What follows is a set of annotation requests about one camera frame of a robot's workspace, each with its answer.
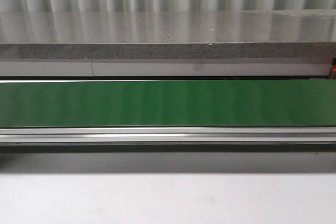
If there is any grey stone counter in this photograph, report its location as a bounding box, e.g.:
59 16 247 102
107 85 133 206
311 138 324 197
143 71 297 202
1 9 335 79

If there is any green conveyor belt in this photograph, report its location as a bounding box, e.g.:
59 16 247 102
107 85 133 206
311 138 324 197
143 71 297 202
1 79 335 153

